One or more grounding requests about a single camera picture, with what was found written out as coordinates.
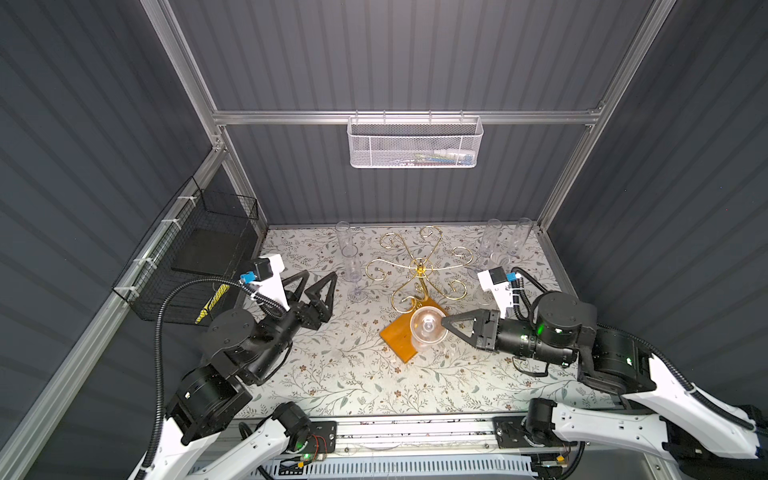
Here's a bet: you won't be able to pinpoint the yellow black striped tool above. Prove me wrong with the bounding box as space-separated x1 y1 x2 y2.
194 284 231 325

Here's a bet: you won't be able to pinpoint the black pad in basket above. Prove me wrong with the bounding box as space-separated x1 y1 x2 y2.
171 228 240 277

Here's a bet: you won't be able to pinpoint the clear flute glass front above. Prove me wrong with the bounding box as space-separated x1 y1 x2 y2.
409 306 448 351

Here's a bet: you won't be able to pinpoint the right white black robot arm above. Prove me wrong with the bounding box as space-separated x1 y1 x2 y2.
442 291 767 479

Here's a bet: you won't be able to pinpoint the floral table mat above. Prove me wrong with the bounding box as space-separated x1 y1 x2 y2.
244 225 613 417

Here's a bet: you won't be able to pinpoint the white mesh wall basket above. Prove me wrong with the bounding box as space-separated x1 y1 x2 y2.
346 114 484 169

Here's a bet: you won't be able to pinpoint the orange wooden rack base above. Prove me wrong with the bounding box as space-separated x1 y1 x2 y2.
380 299 447 364

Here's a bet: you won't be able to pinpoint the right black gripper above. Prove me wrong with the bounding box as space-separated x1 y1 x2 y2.
436 305 566 367

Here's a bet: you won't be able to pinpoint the gold wire glass rack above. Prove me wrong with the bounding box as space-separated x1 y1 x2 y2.
364 225 475 314

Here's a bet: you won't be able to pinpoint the items in white basket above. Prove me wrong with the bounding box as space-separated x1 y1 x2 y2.
391 149 476 167

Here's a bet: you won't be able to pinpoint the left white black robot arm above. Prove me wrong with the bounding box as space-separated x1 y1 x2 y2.
131 255 338 479

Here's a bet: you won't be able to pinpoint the clear flute glass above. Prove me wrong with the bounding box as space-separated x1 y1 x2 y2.
409 306 448 351
334 221 356 255
477 218 503 263
509 218 535 258
341 243 365 302
473 285 495 308

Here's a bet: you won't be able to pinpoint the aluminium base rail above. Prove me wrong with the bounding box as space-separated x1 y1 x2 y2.
173 413 661 480

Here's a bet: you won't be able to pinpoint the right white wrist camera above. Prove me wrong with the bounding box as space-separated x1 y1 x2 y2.
477 267 521 319

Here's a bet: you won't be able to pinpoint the black wire wall basket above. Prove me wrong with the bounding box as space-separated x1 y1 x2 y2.
113 180 259 322

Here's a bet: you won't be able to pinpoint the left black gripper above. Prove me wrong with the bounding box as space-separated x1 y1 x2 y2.
248 268 333 385

